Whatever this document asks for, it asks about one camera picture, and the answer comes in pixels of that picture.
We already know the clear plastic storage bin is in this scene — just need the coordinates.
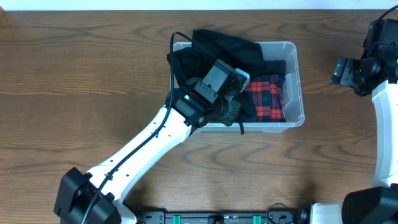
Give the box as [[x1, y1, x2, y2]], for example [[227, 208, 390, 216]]
[[173, 42, 305, 133]]

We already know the red navy plaid shirt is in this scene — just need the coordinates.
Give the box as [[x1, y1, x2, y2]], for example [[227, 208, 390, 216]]
[[244, 74, 286, 123]]

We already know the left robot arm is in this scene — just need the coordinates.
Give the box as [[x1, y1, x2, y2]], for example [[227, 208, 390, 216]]
[[53, 60, 250, 224]]

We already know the black shirt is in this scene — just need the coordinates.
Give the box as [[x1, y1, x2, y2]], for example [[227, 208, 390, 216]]
[[262, 60, 286, 77]]

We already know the large black garment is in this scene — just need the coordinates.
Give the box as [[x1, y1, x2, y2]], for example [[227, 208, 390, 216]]
[[166, 29, 262, 131]]

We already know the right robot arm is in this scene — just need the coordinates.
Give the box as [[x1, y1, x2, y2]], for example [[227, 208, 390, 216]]
[[306, 16, 397, 224]]

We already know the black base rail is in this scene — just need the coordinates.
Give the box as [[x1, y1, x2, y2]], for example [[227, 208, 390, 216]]
[[137, 208, 310, 224]]

